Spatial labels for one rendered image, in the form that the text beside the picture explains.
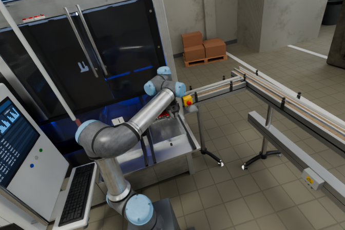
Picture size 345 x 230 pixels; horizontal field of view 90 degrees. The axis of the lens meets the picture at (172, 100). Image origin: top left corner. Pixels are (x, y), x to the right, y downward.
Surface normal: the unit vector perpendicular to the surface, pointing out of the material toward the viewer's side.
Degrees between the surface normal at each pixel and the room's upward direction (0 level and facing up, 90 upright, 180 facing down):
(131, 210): 8
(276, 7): 90
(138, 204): 7
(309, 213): 0
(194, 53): 90
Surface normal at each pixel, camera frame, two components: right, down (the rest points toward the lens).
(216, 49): -0.03, 0.56
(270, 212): -0.18, -0.82
